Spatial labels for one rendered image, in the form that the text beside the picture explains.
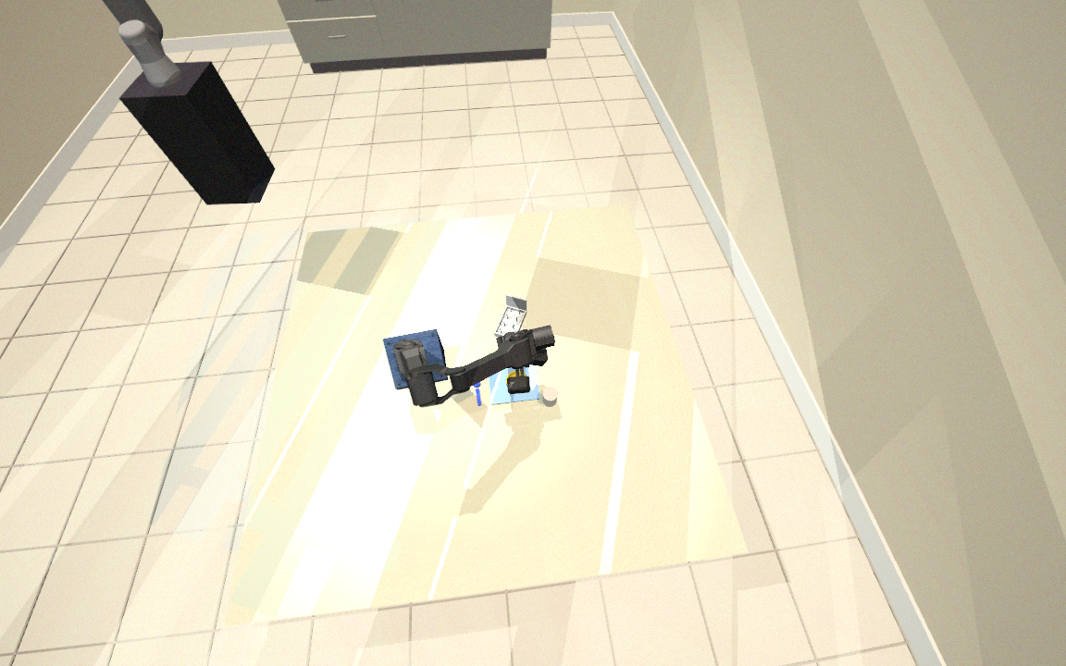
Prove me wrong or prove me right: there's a light blue square mat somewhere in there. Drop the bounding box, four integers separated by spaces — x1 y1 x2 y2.
490 364 540 405

